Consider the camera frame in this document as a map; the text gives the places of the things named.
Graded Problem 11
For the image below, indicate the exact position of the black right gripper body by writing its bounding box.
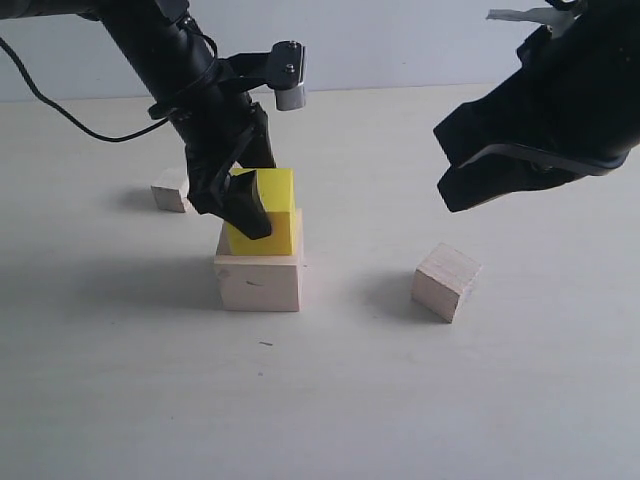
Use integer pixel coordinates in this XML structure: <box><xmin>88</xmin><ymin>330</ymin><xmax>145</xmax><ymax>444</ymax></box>
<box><xmin>499</xmin><ymin>1</ymin><xmax>639</xmax><ymax>175</ymax></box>

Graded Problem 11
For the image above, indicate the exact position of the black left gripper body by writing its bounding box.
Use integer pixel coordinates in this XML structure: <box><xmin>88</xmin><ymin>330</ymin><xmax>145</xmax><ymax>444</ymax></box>
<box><xmin>164</xmin><ymin>80</ymin><xmax>268</xmax><ymax>216</ymax></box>

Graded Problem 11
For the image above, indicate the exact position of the yellow foam cube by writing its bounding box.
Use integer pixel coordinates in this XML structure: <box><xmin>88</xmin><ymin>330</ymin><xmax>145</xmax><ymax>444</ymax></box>
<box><xmin>225</xmin><ymin>168</ymin><xmax>296</xmax><ymax>256</ymax></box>

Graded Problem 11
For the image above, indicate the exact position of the small wooden cube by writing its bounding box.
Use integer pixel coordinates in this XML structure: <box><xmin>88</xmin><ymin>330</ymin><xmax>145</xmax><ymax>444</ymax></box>
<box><xmin>151</xmin><ymin>168</ymin><xmax>189</xmax><ymax>213</ymax></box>

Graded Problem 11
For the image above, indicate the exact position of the large wooden cube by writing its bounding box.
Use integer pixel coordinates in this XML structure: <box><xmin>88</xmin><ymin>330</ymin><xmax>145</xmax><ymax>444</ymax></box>
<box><xmin>213</xmin><ymin>208</ymin><xmax>304</xmax><ymax>312</ymax></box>

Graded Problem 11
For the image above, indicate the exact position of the medium wooden cube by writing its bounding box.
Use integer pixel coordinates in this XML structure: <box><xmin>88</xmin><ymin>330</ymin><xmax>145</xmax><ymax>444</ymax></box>
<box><xmin>411</xmin><ymin>243</ymin><xmax>483</xmax><ymax>324</ymax></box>

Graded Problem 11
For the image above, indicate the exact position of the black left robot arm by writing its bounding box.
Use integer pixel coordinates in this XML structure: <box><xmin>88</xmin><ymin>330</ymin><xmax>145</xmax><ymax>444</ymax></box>
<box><xmin>1</xmin><ymin>1</ymin><xmax>305</xmax><ymax>240</ymax></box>

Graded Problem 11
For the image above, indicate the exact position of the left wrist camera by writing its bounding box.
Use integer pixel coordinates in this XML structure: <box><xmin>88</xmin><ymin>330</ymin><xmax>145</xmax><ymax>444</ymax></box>
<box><xmin>228</xmin><ymin>40</ymin><xmax>306</xmax><ymax>111</ymax></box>

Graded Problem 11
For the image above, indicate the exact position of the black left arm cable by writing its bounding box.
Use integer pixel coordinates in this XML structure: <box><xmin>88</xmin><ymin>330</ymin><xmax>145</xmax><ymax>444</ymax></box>
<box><xmin>0</xmin><ymin>37</ymin><xmax>174</xmax><ymax>144</ymax></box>

